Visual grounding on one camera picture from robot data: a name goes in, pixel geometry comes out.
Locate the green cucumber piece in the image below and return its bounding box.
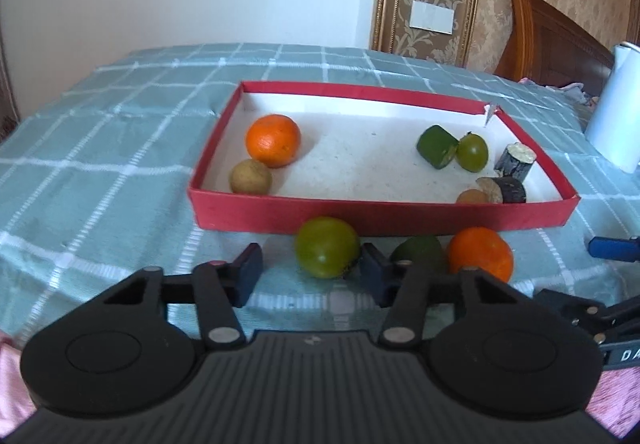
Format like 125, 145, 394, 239
416, 125, 460, 170

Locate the brown longan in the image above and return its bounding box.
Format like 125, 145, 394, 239
229, 159, 274, 197
456, 189, 490, 206

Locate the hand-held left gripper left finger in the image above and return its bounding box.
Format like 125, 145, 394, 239
102, 244, 264, 350

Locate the dark green avocado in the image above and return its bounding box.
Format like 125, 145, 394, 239
389, 235, 446, 275

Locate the white kettle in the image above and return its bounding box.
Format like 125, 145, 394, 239
584, 42, 640, 175

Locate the red cardboard box lid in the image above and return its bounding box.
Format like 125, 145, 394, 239
187, 81, 581, 235

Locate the white wall switch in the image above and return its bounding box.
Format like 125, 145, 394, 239
409, 0, 456, 35

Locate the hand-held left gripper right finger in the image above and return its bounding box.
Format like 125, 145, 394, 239
359, 244, 526, 350

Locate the large green tomato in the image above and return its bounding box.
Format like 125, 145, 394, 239
294, 217, 362, 280

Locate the orange mandarin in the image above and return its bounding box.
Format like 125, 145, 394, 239
447, 227, 515, 283
245, 114, 302, 169

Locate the crumpled patterned cloth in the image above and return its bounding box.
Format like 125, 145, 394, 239
519, 76, 602, 113

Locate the beige patterned curtain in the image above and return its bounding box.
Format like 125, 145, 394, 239
0, 36, 21, 141

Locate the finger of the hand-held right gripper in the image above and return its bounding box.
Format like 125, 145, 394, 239
587, 236, 640, 263
534, 289, 640, 342

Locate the small green tomato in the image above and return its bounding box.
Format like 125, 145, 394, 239
456, 132, 490, 173

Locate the wooden headboard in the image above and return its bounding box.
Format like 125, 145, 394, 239
494, 0, 617, 95

